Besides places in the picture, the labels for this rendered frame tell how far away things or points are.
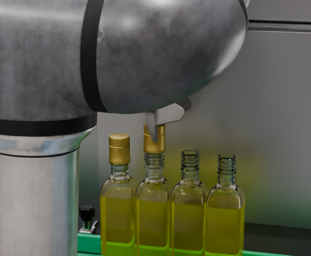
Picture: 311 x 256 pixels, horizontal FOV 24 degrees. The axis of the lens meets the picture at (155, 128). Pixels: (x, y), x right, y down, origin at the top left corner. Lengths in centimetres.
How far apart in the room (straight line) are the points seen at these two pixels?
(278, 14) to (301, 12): 4
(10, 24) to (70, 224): 19
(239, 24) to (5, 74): 20
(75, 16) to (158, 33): 7
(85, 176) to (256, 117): 35
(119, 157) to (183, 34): 60
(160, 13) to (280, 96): 68
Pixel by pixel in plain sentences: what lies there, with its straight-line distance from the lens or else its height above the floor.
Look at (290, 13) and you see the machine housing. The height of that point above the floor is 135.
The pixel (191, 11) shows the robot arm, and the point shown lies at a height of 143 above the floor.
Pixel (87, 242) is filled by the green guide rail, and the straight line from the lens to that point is 131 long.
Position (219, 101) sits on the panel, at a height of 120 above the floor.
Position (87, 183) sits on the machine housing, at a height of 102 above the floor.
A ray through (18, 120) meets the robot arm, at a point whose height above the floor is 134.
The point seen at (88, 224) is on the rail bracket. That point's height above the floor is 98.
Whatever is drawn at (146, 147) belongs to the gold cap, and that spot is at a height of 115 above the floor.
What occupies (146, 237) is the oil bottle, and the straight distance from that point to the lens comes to 120.
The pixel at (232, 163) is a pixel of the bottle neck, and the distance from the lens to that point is 115.
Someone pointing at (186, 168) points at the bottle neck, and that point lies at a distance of 116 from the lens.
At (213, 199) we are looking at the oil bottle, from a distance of 115.
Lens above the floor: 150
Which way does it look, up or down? 16 degrees down
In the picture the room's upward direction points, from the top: straight up
